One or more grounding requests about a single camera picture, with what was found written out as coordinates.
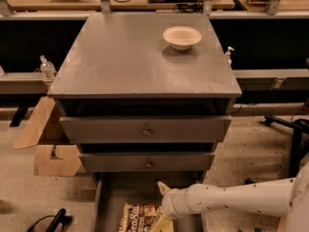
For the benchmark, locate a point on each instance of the grey middle drawer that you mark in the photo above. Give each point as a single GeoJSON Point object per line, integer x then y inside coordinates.
{"type": "Point", "coordinates": [139, 162]}

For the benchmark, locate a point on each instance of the grey open bottom drawer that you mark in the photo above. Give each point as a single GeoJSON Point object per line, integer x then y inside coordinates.
{"type": "Point", "coordinates": [116, 189]}

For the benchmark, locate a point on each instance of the wooden back workbench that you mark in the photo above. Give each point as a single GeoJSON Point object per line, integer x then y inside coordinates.
{"type": "Point", "coordinates": [71, 5]}

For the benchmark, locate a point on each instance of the grey top drawer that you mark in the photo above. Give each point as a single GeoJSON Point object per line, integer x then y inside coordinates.
{"type": "Point", "coordinates": [138, 129]}

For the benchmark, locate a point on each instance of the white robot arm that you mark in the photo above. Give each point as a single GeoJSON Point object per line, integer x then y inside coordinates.
{"type": "Point", "coordinates": [288, 198]}

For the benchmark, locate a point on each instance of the black chair base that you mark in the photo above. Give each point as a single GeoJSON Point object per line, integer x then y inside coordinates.
{"type": "Point", "coordinates": [276, 150]}

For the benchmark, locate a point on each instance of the white bowl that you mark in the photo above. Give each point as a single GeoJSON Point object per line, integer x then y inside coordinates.
{"type": "Point", "coordinates": [182, 37]}

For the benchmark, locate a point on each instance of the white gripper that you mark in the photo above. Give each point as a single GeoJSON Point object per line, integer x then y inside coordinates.
{"type": "Point", "coordinates": [169, 202]}

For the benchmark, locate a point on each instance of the white pump bottle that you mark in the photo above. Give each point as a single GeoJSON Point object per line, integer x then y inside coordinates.
{"type": "Point", "coordinates": [228, 54]}

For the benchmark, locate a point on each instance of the brown cardboard box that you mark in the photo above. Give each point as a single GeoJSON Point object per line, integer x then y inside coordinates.
{"type": "Point", "coordinates": [54, 155]}

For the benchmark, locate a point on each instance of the clear plastic bottle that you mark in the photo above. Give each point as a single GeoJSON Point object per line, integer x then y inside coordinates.
{"type": "Point", "coordinates": [47, 68]}

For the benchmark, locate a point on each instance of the brown chip bag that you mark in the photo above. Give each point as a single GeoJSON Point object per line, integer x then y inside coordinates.
{"type": "Point", "coordinates": [139, 218]}

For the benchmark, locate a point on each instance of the grey drawer cabinet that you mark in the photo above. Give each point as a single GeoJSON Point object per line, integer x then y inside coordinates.
{"type": "Point", "coordinates": [120, 65]}

